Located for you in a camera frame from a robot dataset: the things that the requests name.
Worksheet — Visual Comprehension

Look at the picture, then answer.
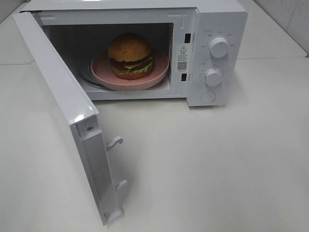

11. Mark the white round door button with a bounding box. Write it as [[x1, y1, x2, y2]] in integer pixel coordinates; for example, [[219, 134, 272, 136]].
[[201, 91, 216, 103]]

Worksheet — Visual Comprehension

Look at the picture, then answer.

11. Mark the burger with lettuce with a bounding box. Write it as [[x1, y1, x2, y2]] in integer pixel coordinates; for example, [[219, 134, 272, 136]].
[[108, 32, 155, 80]]

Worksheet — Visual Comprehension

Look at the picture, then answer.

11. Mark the pink speckled plate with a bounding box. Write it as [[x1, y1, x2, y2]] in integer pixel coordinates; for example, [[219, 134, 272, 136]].
[[90, 50, 169, 91]]

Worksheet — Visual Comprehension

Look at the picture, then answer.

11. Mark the white microwave door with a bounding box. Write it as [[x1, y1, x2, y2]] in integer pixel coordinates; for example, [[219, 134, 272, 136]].
[[13, 12, 127, 225]]

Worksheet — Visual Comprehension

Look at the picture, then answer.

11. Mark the white lower microwave knob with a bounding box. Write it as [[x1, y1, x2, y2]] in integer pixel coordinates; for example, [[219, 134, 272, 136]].
[[205, 68, 224, 87]]

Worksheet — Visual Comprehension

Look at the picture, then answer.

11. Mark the white microwave knob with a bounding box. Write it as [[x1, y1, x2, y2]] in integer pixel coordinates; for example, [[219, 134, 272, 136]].
[[209, 36, 229, 58], [205, 68, 224, 87]]

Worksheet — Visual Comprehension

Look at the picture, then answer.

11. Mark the white microwave oven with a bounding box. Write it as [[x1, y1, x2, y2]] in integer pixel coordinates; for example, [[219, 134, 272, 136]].
[[20, 0, 247, 106]]

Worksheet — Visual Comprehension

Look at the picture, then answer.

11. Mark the white upper microwave knob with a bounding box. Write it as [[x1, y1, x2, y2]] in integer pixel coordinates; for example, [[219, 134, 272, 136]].
[[209, 36, 229, 58]]

